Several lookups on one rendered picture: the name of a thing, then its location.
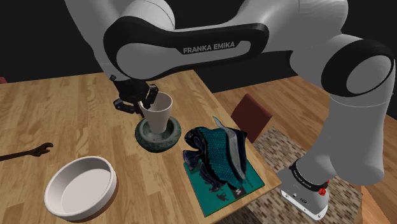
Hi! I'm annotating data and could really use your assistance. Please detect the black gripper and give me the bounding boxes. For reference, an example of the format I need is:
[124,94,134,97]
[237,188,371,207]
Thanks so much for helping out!
[109,74,160,118]

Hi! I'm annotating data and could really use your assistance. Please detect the beige tapered cup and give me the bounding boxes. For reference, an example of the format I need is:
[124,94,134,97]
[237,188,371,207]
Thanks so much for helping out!
[139,92,173,135]

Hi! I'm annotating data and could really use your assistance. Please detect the dark green bowl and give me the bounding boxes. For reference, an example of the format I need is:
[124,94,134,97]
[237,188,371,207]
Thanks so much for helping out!
[134,115,182,153]

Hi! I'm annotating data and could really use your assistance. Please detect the wooden table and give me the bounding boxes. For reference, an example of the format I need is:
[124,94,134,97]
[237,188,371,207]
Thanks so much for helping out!
[0,69,281,224]

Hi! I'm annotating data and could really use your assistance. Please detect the teal and black fish figure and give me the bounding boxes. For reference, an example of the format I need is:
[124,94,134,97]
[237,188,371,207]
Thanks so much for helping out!
[182,116,249,193]

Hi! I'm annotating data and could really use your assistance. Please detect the white round dish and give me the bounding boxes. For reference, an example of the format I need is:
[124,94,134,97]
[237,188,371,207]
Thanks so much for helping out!
[43,156,118,222]

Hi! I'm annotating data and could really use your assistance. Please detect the dark red chair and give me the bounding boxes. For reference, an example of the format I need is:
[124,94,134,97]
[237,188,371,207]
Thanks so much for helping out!
[230,93,274,144]

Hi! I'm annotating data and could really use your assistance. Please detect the teal flat box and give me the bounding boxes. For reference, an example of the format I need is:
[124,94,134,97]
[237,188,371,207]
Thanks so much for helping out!
[183,161,266,218]

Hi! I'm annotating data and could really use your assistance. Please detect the brown wrench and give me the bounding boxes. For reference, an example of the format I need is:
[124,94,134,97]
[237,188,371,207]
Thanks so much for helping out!
[0,142,54,162]

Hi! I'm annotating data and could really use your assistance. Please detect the patterned robot stand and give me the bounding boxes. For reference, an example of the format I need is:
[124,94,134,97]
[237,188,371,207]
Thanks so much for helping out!
[217,126,365,224]

